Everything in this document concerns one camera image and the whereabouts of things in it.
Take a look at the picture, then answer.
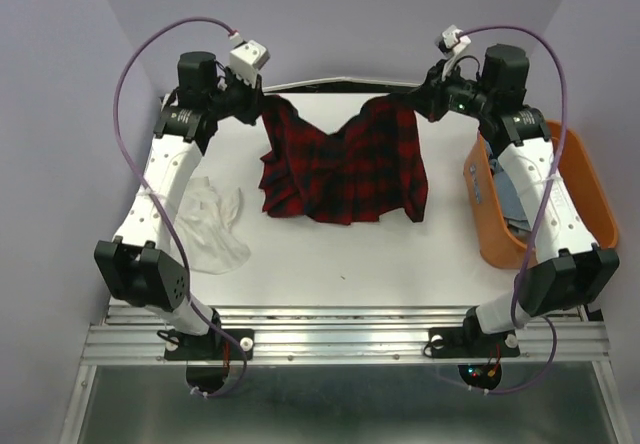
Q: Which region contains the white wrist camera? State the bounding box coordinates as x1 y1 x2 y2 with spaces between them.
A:
229 40 270 87
435 25 471 77

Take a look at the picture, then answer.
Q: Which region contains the white skirt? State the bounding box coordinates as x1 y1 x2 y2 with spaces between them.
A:
174 177 251 275

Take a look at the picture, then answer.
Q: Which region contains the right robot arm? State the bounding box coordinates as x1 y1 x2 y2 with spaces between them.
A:
407 44 619 354

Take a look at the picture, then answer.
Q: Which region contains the orange plastic basket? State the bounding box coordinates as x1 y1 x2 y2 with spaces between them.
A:
464 121 618 269

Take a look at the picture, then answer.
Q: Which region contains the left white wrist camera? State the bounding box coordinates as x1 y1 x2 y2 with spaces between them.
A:
229 40 270 87

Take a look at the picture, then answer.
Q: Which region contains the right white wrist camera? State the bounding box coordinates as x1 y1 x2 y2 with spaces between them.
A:
435 25 471 77

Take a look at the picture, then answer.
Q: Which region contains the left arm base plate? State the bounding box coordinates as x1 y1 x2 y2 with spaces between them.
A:
157 328 255 362

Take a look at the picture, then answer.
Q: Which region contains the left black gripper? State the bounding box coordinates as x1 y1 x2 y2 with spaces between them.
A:
208 65 272 126

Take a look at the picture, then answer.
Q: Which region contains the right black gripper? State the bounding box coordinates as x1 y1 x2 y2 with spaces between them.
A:
399 57 495 123

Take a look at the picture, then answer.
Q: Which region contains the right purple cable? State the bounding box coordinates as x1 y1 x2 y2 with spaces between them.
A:
439 24 570 396

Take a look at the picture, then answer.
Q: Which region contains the light blue skirt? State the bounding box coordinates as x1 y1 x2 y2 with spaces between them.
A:
485 142 530 242

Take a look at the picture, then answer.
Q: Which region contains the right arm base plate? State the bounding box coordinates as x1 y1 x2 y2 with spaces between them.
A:
422 327 521 360

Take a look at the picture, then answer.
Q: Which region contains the aluminium frame rail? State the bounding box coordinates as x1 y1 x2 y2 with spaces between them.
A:
81 304 610 367

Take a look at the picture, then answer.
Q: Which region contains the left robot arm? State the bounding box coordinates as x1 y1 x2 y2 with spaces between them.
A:
94 44 269 358

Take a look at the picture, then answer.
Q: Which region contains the red black plaid skirt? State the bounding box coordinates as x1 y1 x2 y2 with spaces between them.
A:
259 96 429 225

